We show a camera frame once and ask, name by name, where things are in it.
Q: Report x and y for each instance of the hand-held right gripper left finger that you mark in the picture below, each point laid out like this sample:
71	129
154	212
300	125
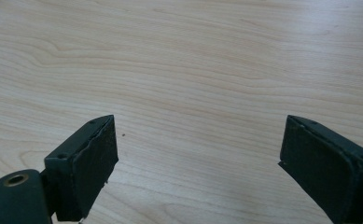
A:
86	168

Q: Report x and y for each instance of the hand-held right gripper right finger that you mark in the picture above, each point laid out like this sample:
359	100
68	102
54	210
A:
325	168

